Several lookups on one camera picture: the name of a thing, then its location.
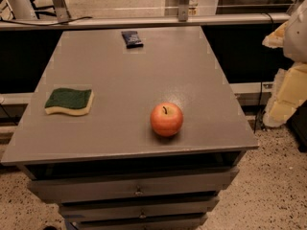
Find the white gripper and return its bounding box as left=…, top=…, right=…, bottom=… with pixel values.
left=262, top=6, right=307, bottom=127

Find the green and yellow sponge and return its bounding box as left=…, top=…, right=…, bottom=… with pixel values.
left=44, top=88, right=94, bottom=116

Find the red apple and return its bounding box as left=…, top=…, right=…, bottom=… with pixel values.
left=150, top=103, right=183, bottom=137

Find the dark blue snack packet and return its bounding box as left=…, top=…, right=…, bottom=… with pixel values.
left=122, top=31, right=144, bottom=49

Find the bottom grey drawer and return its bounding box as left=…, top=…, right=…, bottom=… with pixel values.
left=77, top=214, right=207, bottom=230

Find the grey drawer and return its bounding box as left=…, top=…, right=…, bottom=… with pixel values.
left=59, top=195, right=219, bottom=222
left=28, top=167, right=239, bottom=203
left=77, top=214, right=207, bottom=230

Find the grey drawer cabinet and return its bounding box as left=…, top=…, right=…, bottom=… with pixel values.
left=0, top=26, right=260, bottom=230

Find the middle grey drawer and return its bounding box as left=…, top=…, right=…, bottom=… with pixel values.
left=59, top=195, right=219, bottom=222

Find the top grey drawer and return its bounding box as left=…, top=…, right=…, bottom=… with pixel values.
left=28, top=167, right=239, bottom=203

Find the grey metal rail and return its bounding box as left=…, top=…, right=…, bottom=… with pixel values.
left=0, top=13, right=290, bottom=31

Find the metal frame post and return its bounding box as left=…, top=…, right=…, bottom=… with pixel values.
left=178, top=0, right=190, bottom=22

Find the black cable on rail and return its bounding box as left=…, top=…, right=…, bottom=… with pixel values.
left=0, top=15, right=94, bottom=27

